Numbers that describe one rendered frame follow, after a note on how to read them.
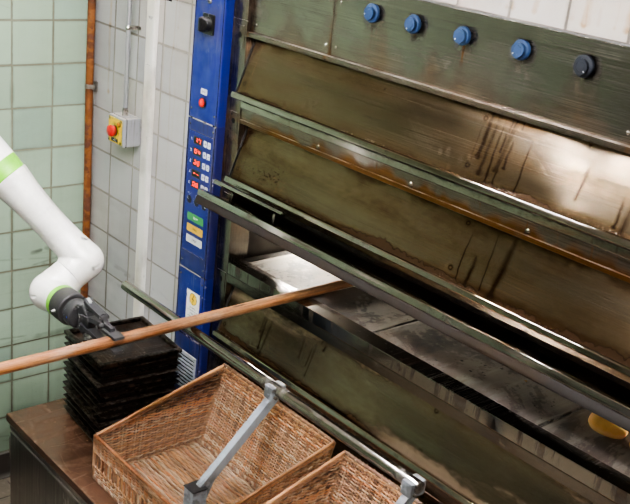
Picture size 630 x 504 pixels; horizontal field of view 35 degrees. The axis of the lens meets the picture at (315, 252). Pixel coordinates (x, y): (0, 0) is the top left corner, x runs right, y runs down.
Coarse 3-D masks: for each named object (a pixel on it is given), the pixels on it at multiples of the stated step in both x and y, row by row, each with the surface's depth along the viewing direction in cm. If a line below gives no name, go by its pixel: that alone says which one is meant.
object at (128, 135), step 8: (112, 112) 348; (120, 112) 350; (112, 120) 346; (120, 120) 342; (128, 120) 342; (136, 120) 344; (120, 128) 343; (128, 128) 343; (136, 128) 345; (112, 136) 348; (120, 136) 343; (128, 136) 344; (136, 136) 346; (120, 144) 344; (128, 144) 345; (136, 144) 347
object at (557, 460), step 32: (256, 288) 309; (288, 288) 304; (320, 320) 288; (384, 352) 270; (416, 384) 262; (448, 384) 256; (480, 416) 247; (512, 416) 244; (544, 448) 233; (576, 448) 233; (608, 480) 221
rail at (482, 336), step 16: (208, 192) 298; (240, 208) 287; (256, 224) 281; (272, 224) 277; (288, 240) 271; (304, 240) 268; (320, 256) 262; (352, 272) 253; (384, 288) 245; (416, 304) 238; (448, 320) 231; (480, 336) 224; (512, 352) 218; (544, 368) 212; (576, 384) 206; (608, 400) 201
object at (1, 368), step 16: (304, 288) 297; (320, 288) 300; (336, 288) 304; (240, 304) 282; (256, 304) 284; (272, 304) 288; (176, 320) 268; (192, 320) 270; (208, 320) 274; (128, 336) 258; (144, 336) 261; (48, 352) 244; (64, 352) 246; (80, 352) 249; (0, 368) 236; (16, 368) 238
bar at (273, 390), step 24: (168, 312) 280; (192, 336) 271; (240, 360) 257; (264, 384) 249; (264, 408) 247; (312, 408) 238; (240, 432) 246; (336, 432) 231; (384, 456) 222; (408, 480) 214
